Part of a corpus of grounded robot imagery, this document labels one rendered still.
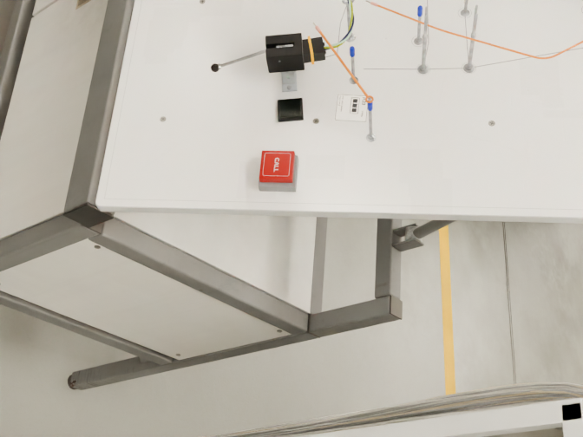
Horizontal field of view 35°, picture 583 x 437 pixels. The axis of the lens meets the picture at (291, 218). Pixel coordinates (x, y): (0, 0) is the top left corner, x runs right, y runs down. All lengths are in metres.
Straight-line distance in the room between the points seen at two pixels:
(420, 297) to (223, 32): 2.33
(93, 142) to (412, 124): 0.50
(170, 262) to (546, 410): 0.68
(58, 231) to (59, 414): 0.93
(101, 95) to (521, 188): 0.69
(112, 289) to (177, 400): 0.96
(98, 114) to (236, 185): 0.27
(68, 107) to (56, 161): 0.12
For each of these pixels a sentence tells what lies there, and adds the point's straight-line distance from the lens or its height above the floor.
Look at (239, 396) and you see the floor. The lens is 2.84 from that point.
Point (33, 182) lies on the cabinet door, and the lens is 1.71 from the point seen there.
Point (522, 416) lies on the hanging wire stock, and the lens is 1.32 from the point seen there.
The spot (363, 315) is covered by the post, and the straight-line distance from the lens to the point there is 1.77.
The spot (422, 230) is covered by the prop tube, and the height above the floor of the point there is 1.07.
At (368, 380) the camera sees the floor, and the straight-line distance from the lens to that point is 3.36.
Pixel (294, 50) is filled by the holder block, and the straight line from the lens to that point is 1.42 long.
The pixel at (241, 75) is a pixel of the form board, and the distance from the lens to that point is 1.52.
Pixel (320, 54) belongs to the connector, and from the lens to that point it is 1.43.
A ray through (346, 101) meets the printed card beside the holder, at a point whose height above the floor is 1.17.
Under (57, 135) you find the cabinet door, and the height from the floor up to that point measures 0.67.
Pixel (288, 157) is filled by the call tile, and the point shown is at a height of 1.13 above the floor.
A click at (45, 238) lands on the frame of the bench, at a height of 0.70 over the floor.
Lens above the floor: 1.95
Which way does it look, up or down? 38 degrees down
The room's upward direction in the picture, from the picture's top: 72 degrees clockwise
